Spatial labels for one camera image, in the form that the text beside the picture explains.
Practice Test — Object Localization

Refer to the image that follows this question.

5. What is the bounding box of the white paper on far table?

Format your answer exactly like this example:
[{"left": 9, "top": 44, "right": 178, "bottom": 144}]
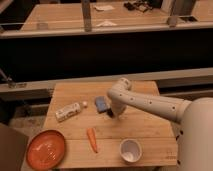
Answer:
[{"left": 94, "top": 5, "right": 115, "bottom": 11}]

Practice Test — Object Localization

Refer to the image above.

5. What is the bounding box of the white folded paper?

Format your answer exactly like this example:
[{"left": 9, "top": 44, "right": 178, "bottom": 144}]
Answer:
[{"left": 96, "top": 20, "right": 117, "bottom": 27}]

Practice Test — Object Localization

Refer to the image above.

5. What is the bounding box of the orange bowl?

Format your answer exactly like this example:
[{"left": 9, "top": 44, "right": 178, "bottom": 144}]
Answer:
[{"left": 26, "top": 130, "right": 66, "bottom": 171}]

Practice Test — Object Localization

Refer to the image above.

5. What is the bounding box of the white paper cup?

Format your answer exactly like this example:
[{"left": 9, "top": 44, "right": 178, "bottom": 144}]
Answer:
[{"left": 119, "top": 139, "right": 142, "bottom": 164}]

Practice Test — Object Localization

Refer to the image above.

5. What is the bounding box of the black device on far table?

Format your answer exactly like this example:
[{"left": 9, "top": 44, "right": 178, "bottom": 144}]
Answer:
[{"left": 123, "top": 0, "right": 153, "bottom": 13}]

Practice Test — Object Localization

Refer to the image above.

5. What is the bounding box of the metal post at right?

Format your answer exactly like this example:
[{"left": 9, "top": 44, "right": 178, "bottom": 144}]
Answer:
[{"left": 167, "top": 0, "right": 197, "bottom": 27}]

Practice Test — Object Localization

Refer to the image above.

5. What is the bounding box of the brown chair corner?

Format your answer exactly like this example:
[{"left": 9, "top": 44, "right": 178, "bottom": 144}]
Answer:
[{"left": 0, "top": 123, "right": 28, "bottom": 171}]

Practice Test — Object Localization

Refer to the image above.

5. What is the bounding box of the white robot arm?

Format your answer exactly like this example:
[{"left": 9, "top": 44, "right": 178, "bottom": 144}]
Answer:
[{"left": 107, "top": 78, "right": 213, "bottom": 171}]

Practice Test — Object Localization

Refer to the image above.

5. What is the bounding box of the orange carrot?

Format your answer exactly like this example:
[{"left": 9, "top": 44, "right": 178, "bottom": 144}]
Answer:
[{"left": 86, "top": 128, "right": 98, "bottom": 153}]

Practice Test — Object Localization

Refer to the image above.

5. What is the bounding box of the black eraser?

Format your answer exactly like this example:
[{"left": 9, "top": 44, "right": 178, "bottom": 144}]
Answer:
[{"left": 106, "top": 109, "right": 114, "bottom": 118}]

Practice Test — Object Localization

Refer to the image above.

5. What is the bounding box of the metal clamp at left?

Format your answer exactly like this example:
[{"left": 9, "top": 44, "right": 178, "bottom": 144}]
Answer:
[{"left": 0, "top": 68, "right": 27, "bottom": 88}]

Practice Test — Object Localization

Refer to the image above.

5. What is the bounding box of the metal post on far table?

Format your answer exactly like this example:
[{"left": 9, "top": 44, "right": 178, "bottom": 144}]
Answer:
[{"left": 81, "top": 0, "right": 92, "bottom": 32}]

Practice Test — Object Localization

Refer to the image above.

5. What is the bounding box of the blue sponge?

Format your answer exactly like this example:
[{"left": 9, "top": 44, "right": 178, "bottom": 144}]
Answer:
[{"left": 95, "top": 96, "right": 109, "bottom": 113}]

